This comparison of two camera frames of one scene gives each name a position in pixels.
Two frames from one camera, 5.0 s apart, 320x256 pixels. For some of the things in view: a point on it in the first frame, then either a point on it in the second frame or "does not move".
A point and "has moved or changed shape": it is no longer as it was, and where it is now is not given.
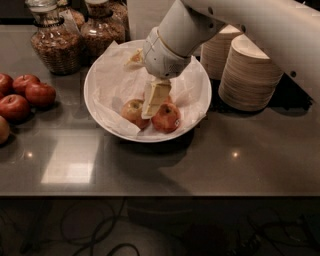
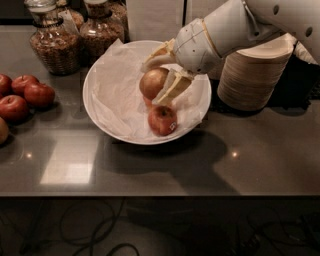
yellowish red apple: x=132 y=109 has moved or changed shape
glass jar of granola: x=99 y=30 does not move
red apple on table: x=14 y=107 does not move
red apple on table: x=19 y=84 does not move
